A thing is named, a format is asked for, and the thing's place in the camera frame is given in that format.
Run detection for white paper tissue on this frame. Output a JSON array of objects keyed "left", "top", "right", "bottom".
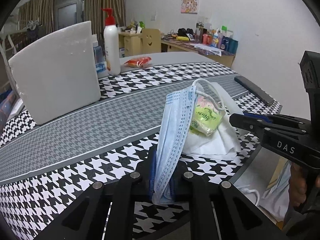
[{"left": 182, "top": 79, "right": 243, "bottom": 160}]

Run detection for green tissue pack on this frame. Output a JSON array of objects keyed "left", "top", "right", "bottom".
[{"left": 189, "top": 95, "right": 226, "bottom": 137}]

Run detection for blue surgical face mask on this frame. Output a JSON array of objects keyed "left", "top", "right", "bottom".
[{"left": 152, "top": 80, "right": 209, "bottom": 205}]

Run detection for person right hand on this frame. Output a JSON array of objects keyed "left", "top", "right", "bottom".
[{"left": 289, "top": 163, "right": 306, "bottom": 207}]

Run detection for black remote control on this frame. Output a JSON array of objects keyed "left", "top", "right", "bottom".
[{"left": 234, "top": 76, "right": 274, "bottom": 107}]

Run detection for houndstooth table cloth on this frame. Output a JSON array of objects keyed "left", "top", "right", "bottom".
[{"left": 1, "top": 62, "right": 281, "bottom": 239}]

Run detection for red snack packet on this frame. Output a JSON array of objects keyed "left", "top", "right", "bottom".
[{"left": 124, "top": 56, "right": 152, "bottom": 68}]

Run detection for wooden smiley chair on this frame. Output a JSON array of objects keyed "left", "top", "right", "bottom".
[{"left": 140, "top": 28, "right": 161, "bottom": 54}]

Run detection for anime girl poster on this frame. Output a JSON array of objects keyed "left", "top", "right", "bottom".
[{"left": 181, "top": 0, "right": 200, "bottom": 14}]

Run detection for white foam box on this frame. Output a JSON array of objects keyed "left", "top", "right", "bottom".
[{"left": 8, "top": 21, "right": 101, "bottom": 125}]

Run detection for wooden desk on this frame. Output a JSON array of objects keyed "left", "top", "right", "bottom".
[{"left": 119, "top": 32, "right": 235, "bottom": 68}]

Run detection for white pump lotion bottle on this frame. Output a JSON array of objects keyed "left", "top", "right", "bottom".
[{"left": 102, "top": 8, "right": 121, "bottom": 76}]

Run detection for brown curtain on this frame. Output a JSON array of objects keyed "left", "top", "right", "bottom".
[{"left": 84, "top": 0, "right": 126, "bottom": 40}]

